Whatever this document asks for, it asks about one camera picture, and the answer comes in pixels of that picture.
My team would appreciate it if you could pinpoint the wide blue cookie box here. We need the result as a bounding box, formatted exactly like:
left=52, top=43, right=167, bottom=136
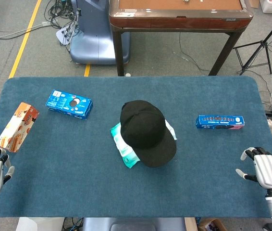
left=45, top=89, right=94, bottom=120

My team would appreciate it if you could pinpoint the white floor cable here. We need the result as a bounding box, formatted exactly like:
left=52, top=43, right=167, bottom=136
left=0, top=21, right=50, bottom=43

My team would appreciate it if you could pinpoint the white plastic bin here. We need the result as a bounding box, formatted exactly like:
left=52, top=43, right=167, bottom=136
left=15, top=217, right=66, bottom=231

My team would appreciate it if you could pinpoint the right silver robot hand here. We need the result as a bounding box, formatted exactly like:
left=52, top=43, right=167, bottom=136
left=235, top=146, right=272, bottom=190

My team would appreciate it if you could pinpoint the black tripod stand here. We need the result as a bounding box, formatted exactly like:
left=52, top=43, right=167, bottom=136
left=233, top=9, right=272, bottom=76

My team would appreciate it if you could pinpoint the grey robot torso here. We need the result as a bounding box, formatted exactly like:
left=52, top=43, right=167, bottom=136
left=82, top=217, right=187, bottom=231

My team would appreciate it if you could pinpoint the brown wooden table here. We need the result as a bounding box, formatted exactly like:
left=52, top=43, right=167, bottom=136
left=109, top=0, right=254, bottom=77

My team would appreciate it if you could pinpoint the blue table mat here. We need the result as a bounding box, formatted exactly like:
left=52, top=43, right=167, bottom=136
left=0, top=76, right=272, bottom=218

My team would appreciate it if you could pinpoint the green wet wipes pack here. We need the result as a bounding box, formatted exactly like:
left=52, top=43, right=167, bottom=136
left=110, top=122, right=141, bottom=169

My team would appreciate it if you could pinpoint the slim blue cookie box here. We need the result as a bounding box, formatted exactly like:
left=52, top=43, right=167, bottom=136
left=195, top=115, right=245, bottom=130

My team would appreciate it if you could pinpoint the black baseball cap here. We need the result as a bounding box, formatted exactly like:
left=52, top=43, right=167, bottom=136
left=120, top=100, right=177, bottom=168

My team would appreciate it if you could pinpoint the orange wafer box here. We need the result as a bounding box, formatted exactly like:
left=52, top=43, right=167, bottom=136
left=0, top=102, right=40, bottom=154

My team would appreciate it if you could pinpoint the black cable bundle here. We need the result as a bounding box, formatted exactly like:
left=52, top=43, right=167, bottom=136
left=44, top=0, right=83, bottom=52

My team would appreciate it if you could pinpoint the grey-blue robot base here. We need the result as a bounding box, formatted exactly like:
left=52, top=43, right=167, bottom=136
left=69, top=0, right=131, bottom=65

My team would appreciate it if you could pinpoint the thin black floor cable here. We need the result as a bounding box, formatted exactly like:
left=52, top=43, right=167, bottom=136
left=179, top=32, right=210, bottom=72

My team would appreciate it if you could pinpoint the cardboard box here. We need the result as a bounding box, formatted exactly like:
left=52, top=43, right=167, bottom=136
left=197, top=218, right=228, bottom=231

